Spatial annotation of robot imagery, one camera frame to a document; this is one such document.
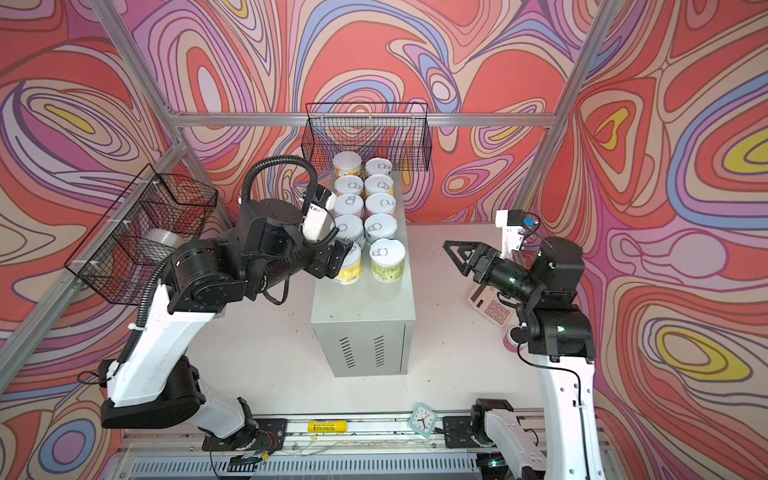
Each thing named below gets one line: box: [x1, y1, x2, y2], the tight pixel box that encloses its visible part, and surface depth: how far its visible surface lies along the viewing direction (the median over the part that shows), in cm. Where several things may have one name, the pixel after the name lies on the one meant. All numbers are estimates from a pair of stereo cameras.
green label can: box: [369, 238, 406, 284], surface depth 61 cm
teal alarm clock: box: [408, 403, 439, 439], surface depth 76 cm
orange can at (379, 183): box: [364, 174, 394, 195], surface depth 75 cm
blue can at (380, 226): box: [364, 213, 398, 242], surface depth 66 cm
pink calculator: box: [467, 283, 515, 327], surface depth 97 cm
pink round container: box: [503, 326, 527, 353], surface depth 86 cm
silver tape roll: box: [142, 228, 186, 248], surface depth 75 cm
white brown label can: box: [364, 157, 393, 176], surface depth 80 cm
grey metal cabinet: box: [310, 169, 417, 377], surface depth 63 cm
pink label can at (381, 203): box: [365, 192, 397, 214], surface depth 71 cm
